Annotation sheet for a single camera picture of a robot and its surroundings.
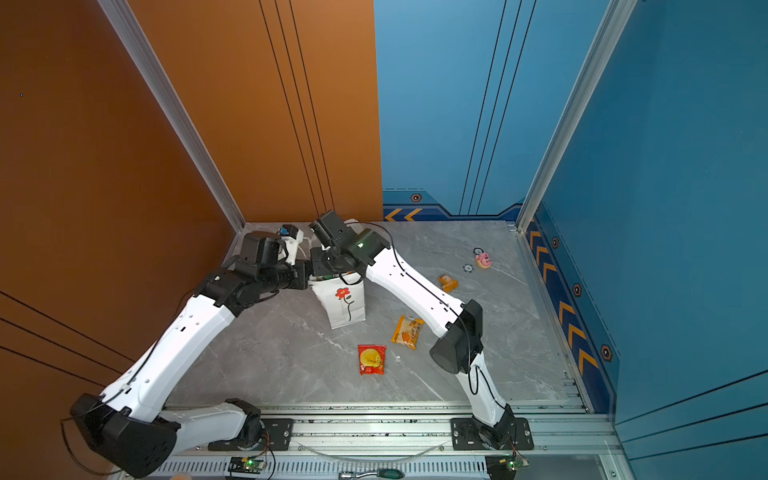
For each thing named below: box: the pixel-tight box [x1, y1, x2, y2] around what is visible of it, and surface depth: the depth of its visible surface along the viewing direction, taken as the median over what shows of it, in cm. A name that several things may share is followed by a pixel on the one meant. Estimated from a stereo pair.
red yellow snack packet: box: [358, 344, 387, 376], surface depth 86 cm
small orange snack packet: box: [392, 315, 425, 350], surface depth 91 cm
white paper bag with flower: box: [309, 274, 366, 330], surface depth 81 cm
